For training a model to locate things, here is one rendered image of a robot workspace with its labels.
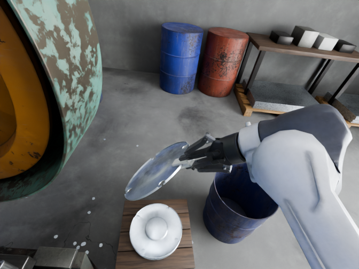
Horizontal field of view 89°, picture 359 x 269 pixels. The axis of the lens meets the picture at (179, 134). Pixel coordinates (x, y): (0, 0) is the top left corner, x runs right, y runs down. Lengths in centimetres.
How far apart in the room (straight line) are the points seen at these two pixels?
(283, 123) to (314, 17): 345
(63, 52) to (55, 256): 75
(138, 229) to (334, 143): 100
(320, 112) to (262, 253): 142
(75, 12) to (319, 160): 42
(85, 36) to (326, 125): 44
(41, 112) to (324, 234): 46
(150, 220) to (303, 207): 98
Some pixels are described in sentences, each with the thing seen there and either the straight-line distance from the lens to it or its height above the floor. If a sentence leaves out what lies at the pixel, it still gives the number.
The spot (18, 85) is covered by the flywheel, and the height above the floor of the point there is 130.
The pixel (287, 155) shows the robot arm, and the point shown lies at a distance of 28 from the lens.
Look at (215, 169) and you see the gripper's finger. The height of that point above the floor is 107.
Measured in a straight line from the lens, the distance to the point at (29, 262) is 91.
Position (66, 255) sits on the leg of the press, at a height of 64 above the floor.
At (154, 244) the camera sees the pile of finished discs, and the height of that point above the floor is 38.
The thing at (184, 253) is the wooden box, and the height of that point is 35.
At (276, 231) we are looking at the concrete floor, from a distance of 183.
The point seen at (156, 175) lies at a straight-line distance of 63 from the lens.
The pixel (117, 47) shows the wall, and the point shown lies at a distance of 358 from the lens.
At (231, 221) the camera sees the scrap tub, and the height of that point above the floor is 36.
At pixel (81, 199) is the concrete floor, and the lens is 176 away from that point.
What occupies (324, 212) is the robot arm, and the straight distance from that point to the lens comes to 28.
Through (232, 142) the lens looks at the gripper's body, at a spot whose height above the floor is 119.
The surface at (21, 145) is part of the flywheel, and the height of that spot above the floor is 114.
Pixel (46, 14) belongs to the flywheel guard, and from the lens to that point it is 33.
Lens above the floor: 147
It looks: 42 degrees down
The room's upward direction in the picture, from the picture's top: 8 degrees clockwise
